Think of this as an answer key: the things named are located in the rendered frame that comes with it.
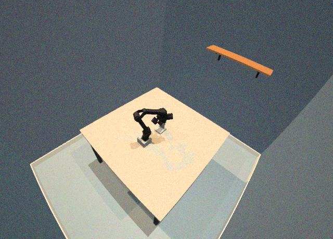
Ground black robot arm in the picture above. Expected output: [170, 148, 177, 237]
[133, 108, 173, 142]

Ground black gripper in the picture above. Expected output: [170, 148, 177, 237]
[151, 115, 159, 124]

